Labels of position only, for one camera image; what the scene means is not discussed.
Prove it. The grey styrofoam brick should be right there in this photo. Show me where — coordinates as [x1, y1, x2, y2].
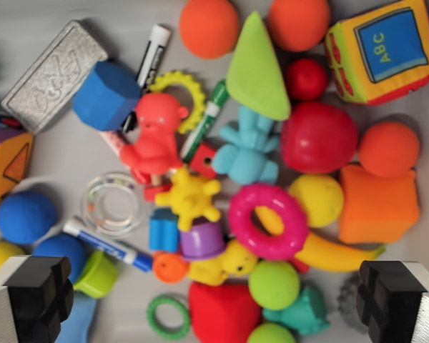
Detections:
[0, 19, 109, 135]

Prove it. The black dry erase marker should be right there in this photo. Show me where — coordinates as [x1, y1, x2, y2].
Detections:
[121, 24, 172, 132]

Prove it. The grey fuzzy object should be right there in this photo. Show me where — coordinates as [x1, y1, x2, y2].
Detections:
[337, 274, 362, 316]

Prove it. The orange purple fabric cube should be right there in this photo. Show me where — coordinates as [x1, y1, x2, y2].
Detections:
[0, 109, 35, 207]

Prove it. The blue foam hexagonal block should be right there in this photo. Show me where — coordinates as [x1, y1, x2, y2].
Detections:
[72, 60, 143, 132]

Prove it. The red foam block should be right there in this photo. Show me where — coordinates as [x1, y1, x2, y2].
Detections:
[188, 282, 262, 343]

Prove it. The green foam ball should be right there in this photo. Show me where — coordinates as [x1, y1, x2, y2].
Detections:
[246, 322, 296, 343]
[248, 259, 301, 311]

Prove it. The orange foam ball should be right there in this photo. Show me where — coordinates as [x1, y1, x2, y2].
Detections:
[357, 121, 421, 179]
[267, 0, 332, 53]
[179, 0, 240, 60]

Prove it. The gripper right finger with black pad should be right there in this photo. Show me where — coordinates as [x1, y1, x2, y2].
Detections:
[355, 260, 429, 343]

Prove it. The green dry erase marker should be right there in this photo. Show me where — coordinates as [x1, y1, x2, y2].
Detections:
[180, 79, 229, 161]

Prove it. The light blue rubber figure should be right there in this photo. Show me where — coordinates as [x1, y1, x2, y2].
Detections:
[211, 105, 282, 186]

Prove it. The blue plastic block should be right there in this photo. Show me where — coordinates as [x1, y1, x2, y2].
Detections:
[149, 208, 182, 253]

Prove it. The green foam cone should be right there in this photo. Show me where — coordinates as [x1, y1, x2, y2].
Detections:
[225, 10, 292, 121]

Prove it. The fabric ABC cube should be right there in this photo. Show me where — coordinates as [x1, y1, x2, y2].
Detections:
[324, 0, 429, 106]

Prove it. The yellow spiky rubber toy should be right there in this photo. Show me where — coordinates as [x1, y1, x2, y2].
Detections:
[154, 166, 222, 232]

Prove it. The teal rubber figure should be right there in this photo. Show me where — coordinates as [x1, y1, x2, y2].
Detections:
[262, 285, 330, 336]

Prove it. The small red ball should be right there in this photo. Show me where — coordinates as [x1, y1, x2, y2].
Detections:
[285, 59, 329, 101]

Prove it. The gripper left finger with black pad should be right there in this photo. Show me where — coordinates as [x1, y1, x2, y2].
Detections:
[0, 255, 75, 343]

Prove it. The red wooden cube with hole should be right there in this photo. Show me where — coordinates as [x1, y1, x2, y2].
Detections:
[189, 142, 218, 179]

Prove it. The green plastic ring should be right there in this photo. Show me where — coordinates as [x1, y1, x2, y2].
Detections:
[146, 293, 192, 338]

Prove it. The yellow foam ball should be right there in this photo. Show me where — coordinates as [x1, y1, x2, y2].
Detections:
[288, 174, 345, 229]
[0, 242, 26, 279]

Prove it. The red dry erase marker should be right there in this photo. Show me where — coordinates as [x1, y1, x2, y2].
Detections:
[99, 129, 133, 158]

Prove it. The yellow teething ring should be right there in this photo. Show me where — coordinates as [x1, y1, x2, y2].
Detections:
[149, 70, 207, 135]

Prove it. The blue foam ball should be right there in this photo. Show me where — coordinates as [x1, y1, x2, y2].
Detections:
[0, 192, 58, 246]
[31, 233, 88, 283]

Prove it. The large red plastic apple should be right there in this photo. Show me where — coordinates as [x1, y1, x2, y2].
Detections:
[280, 101, 360, 175]

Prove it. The small orange ball with holes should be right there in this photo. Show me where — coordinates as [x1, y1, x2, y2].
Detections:
[152, 252, 190, 284]

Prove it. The yellow rubber animal toy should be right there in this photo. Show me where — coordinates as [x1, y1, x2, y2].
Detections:
[187, 239, 259, 287]

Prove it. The blue dry erase marker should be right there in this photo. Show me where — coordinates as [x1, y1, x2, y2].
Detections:
[62, 218, 154, 273]

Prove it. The green plastic cup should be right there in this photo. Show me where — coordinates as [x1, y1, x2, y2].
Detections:
[73, 249, 119, 299]

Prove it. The light blue foam block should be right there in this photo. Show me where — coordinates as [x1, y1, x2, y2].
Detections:
[55, 292, 98, 343]

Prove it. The red rubber bear toy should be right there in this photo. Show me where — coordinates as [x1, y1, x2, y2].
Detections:
[119, 93, 191, 176]

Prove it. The pink plastic ring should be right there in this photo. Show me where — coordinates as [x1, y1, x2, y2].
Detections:
[227, 184, 310, 261]

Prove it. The clear ring rattle with beads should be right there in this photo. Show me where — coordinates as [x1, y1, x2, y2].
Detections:
[80, 171, 146, 239]

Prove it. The orange foam square block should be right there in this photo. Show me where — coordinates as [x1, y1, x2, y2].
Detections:
[338, 164, 421, 245]

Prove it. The yellow toy banana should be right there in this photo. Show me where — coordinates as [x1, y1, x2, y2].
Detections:
[255, 205, 386, 273]

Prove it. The red wooden peg toy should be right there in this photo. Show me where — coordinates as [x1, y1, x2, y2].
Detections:
[132, 167, 173, 204]

